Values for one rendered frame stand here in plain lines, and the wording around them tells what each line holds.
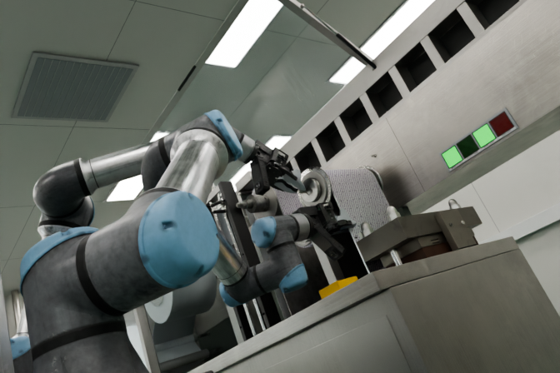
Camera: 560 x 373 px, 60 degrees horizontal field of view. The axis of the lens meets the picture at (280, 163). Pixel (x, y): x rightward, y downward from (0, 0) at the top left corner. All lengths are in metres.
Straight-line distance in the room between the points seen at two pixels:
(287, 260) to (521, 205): 3.02
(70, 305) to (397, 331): 0.64
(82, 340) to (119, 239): 0.13
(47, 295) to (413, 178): 1.26
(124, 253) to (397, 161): 1.24
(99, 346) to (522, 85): 1.26
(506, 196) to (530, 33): 2.65
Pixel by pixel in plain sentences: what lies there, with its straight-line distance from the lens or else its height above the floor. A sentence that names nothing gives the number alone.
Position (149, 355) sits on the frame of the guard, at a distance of 2.12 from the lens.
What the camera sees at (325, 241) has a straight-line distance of 1.32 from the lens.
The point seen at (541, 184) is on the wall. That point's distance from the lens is 3.99.
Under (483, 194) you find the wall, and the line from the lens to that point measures 4.16.
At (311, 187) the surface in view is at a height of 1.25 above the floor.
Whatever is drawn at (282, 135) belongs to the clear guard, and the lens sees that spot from 2.12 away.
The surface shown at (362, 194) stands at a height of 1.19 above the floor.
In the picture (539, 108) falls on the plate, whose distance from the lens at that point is 1.50.
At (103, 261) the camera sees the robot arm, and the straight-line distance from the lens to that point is 0.64.
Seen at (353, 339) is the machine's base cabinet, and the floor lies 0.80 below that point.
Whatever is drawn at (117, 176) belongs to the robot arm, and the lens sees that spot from 1.25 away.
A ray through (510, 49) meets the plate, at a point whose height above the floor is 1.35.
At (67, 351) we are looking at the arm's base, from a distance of 0.66.
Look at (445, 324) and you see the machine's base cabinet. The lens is 1.14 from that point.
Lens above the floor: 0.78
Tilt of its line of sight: 23 degrees up
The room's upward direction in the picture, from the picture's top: 22 degrees counter-clockwise
